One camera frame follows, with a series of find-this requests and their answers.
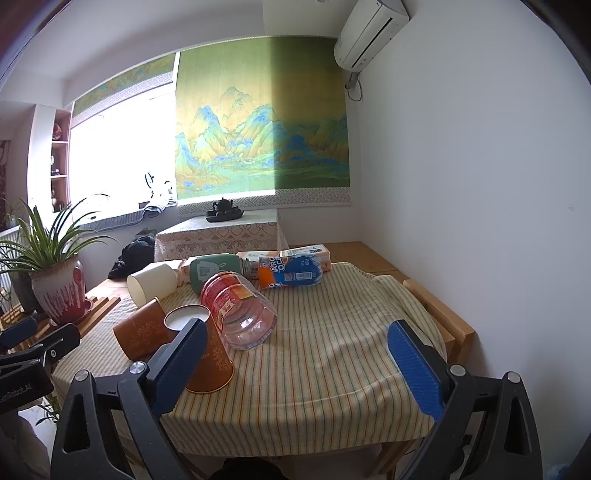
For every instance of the wooden trivet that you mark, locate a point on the wooden trivet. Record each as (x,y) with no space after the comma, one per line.
(94,311)

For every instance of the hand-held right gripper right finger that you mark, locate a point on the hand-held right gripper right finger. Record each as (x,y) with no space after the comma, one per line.
(415,364)

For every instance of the lace covered side table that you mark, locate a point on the lace covered side table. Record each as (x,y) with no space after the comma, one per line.
(221,237)

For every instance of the potted spider plant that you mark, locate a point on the potted spider plant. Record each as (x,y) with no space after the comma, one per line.
(51,263)

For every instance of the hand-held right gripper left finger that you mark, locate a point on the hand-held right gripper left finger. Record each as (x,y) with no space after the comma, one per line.
(171,369)

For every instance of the tissue packet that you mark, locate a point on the tissue packet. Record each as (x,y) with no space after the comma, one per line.
(304,253)

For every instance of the orange and blue drink bottle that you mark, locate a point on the orange and blue drink bottle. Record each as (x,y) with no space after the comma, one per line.
(291,272)

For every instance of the green bottle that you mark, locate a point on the green bottle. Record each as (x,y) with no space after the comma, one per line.
(214,267)

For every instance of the orange paper cup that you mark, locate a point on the orange paper cup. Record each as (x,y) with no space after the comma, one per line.
(210,355)

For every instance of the black teapot set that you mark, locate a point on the black teapot set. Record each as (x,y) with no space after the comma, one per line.
(224,211)

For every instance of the grey cloth on sill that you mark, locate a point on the grey cloth on sill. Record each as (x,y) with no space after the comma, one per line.
(159,205)

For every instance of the white paper cup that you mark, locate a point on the white paper cup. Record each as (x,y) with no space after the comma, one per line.
(150,282)

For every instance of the clear plastic jar red label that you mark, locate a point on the clear plastic jar red label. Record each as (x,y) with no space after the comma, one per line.
(238,309)

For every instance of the white bookshelf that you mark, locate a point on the white bookshelf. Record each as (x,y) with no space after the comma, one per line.
(51,152)

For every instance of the narrow landscape blind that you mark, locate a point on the narrow landscape blind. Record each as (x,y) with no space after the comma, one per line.
(124,83)

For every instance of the black bag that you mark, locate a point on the black bag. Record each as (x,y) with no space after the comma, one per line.
(134,256)

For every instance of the landscape painting blind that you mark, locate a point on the landscape painting blind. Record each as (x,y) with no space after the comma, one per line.
(261,120)

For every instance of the striped tablecloth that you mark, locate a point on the striped tablecloth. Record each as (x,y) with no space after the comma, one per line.
(304,360)

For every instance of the wooden table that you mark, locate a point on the wooden table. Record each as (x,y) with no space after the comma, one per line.
(434,300)

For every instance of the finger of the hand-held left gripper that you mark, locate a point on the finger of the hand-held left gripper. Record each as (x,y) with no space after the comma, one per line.
(51,344)

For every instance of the white air conditioner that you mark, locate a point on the white air conditioner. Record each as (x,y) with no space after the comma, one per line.
(369,32)

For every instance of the brown paper cup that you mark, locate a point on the brown paper cup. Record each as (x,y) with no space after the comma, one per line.
(138,334)

